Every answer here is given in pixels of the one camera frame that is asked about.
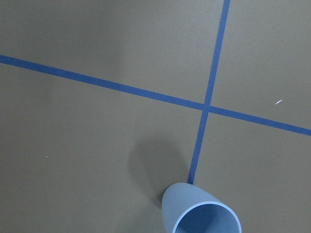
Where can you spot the light blue plastic cup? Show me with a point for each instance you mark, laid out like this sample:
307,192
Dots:
187,208

